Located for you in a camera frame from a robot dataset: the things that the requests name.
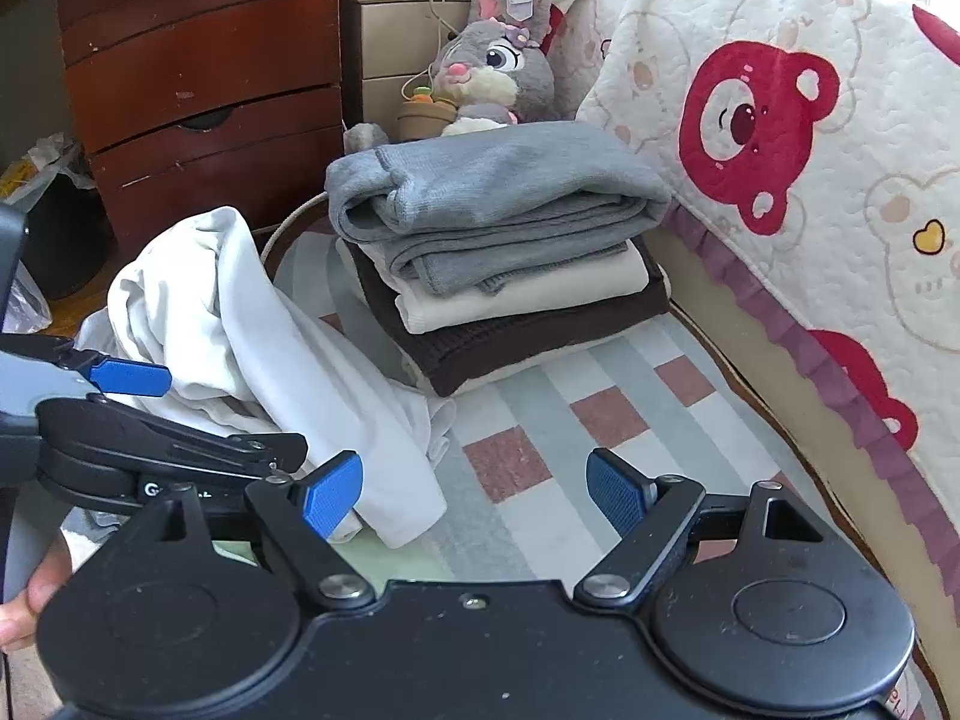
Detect grey folded garment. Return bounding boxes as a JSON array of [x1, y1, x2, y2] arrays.
[[325, 122, 672, 295]]

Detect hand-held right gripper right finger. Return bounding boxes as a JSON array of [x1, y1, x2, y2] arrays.
[[574, 448, 833, 608]]

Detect small plush carrot pot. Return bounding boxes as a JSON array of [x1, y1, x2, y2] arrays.
[[396, 86, 458, 142]]

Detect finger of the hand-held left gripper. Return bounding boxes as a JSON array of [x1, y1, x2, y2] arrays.
[[15, 331, 172, 400], [90, 394, 310, 477]]

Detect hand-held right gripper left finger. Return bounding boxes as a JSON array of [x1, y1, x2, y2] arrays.
[[131, 450, 376, 612]]

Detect white garment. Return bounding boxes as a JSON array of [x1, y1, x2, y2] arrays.
[[75, 204, 457, 548]]

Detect clear plastic bag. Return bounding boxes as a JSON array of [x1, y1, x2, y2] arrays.
[[9, 262, 53, 335]]

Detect beige bedside cabinet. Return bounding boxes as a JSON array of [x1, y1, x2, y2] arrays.
[[341, 0, 481, 128]]

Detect beige bed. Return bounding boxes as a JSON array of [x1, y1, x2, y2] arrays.
[[645, 225, 946, 720]]

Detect person's left hand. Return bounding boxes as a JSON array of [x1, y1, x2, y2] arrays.
[[0, 540, 76, 653]]

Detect black trash bin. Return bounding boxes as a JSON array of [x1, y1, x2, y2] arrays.
[[0, 131, 115, 301]]

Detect grey plush bunny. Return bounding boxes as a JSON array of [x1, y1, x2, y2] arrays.
[[343, 0, 562, 155]]

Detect checkered striped rug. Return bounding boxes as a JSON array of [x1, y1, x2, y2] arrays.
[[64, 191, 938, 720]]

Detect bear print quilted blanket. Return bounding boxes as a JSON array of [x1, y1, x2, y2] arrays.
[[544, 0, 960, 616]]

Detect white cable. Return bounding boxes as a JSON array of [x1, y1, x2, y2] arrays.
[[401, 0, 452, 102]]

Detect red-brown wooden dresser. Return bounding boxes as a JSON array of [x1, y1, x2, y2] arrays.
[[52, 0, 346, 256]]

